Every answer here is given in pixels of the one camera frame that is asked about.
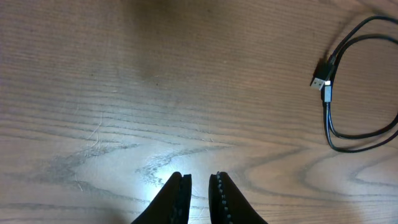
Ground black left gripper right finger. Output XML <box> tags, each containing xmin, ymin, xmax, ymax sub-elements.
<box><xmin>208</xmin><ymin>172</ymin><xmax>267</xmax><ymax>224</ymax></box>

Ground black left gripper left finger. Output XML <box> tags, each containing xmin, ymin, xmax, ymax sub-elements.
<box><xmin>132</xmin><ymin>172</ymin><xmax>192</xmax><ymax>224</ymax></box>

